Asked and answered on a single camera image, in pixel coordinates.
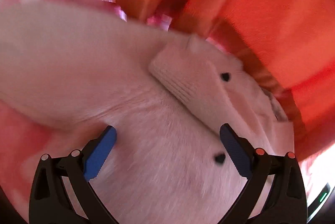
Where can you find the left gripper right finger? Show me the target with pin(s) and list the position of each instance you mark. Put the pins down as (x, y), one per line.
(286, 201)

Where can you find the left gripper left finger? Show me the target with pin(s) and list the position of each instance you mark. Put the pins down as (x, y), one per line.
(49, 200)

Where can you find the cream fuzzy baby sweater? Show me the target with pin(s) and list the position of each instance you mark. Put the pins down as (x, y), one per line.
(167, 109)

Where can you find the pink fleece blanket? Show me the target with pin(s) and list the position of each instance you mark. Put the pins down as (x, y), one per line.
(22, 144)

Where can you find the orange curtain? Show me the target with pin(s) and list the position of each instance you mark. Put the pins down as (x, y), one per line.
(286, 45)

